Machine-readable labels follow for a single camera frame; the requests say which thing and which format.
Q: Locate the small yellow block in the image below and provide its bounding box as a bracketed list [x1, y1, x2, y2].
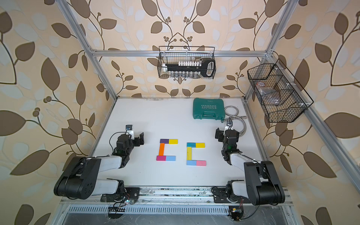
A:
[196, 143, 205, 148]

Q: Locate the purple block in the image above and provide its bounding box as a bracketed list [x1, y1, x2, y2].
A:
[160, 139, 169, 144]

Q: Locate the orange block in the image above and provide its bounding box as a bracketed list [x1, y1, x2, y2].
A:
[158, 143, 165, 156]

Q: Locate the magenta block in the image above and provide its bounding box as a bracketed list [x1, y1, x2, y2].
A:
[156, 156, 167, 161]

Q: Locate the teal block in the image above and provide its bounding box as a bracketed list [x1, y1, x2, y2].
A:
[187, 142, 197, 148]

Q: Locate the large yellow block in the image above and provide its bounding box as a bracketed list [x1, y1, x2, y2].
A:
[168, 139, 178, 145]

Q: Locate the long yellow block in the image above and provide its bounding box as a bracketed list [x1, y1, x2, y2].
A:
[187, 147, 192, 160]

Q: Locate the light blue block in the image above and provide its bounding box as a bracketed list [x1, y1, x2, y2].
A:
[187, 160, 197, 166]
[166, 156, 176, 162]

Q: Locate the pink block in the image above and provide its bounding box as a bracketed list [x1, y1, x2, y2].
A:
[196, 160, 207, 167]

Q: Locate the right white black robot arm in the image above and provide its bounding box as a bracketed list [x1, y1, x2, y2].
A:
[215, 129, 286, 206]

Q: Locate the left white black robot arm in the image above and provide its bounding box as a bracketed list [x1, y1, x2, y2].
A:
[53, 132, 144, 202]

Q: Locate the green plastic tool case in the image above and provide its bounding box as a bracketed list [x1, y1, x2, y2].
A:
[193, 98, 225, 120]

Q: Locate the plastic bag in basket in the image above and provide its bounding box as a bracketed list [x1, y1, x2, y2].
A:
[256, 82, 281, 105]

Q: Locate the black white tool in basket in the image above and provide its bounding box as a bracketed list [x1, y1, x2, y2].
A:
[158, 58, 216, 79]

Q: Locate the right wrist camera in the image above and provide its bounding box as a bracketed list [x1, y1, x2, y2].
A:
[223, 118, 233, 130]

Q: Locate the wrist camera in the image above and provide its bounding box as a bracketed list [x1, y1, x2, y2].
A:
[126, 125, 135, 140]
[223, 118, 233, 130]

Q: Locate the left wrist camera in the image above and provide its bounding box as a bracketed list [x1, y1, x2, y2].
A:
[126, 125, 135, 140]

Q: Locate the coiled metal hose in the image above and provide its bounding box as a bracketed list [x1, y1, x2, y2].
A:
[222, 105, 248, 138]

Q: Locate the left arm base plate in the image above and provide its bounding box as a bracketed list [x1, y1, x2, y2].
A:
[100, 187, 140, 204]

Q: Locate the aluminium frame rail front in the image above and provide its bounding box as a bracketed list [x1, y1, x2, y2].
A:
[60, 185, 293, 207]

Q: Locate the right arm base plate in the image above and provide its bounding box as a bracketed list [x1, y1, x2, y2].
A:
[211, 187, 251, 204]

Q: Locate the black wire basket right wall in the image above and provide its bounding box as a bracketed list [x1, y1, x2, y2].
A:
[247, 59, 314, 123]

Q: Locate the black wire basket wall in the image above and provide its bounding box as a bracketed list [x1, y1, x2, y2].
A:
[247, 59, 314, 123]
[157, 46, 216, 79]

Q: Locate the black wire basket back wall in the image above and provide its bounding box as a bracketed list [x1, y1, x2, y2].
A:
[157, 46, 216, 79]

